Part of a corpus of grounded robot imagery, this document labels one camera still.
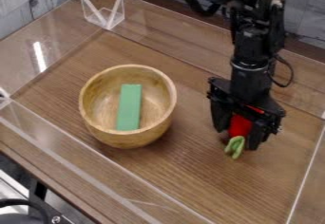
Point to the green rectangular block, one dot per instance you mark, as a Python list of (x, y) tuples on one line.
[(129, 107)]

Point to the clear acrylic corner bracket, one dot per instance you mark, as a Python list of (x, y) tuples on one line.
[(106, 18)]

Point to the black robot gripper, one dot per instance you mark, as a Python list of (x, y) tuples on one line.
[(264, 112)]

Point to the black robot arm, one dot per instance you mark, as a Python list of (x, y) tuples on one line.
[(258, 26)]

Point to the wooden bowl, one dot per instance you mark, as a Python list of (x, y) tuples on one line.
[(100, 101)]

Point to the black metal table leg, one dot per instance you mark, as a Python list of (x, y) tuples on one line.
[(54, 209)]

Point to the red plush strawberry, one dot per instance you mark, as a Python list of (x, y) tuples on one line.
[(239, 132)]

